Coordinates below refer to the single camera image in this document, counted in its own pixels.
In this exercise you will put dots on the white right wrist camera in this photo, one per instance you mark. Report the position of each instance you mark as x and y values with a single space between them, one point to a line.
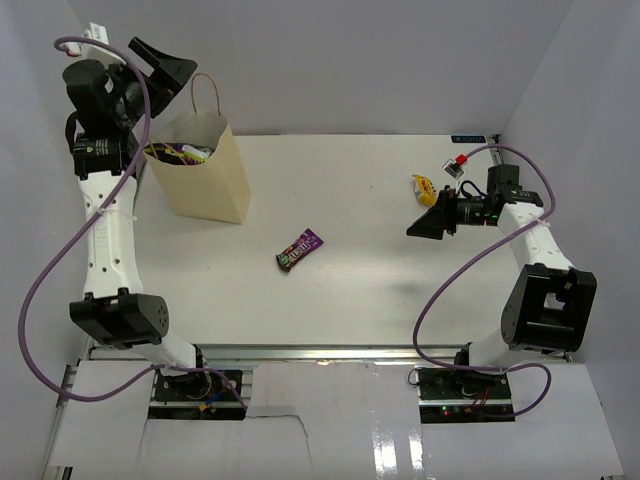
456 168

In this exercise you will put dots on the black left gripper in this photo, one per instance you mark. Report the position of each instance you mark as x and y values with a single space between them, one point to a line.
170 74

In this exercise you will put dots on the cream paper bag with handles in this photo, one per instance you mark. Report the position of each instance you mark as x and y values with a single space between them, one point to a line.
216 190

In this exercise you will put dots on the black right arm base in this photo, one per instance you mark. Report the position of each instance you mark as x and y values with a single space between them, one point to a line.
448 396

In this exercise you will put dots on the large dark blue candy bag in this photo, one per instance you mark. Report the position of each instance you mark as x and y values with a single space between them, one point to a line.
179 153

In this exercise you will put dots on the brown purple M&M's packet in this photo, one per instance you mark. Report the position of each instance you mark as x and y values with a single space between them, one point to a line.
307 242

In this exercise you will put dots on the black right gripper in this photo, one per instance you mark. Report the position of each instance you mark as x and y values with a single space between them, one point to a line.
444 216

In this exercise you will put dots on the small yellow snack packet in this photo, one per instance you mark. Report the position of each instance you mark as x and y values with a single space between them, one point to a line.
424 191

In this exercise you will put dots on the aluminium front rail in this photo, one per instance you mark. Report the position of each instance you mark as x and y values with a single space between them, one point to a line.
236 353

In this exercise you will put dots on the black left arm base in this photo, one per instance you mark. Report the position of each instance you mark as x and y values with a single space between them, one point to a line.
202 396

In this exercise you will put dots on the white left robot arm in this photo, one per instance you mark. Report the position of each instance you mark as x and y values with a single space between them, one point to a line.
114 310

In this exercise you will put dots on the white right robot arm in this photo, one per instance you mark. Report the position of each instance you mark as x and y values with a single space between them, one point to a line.
548 309

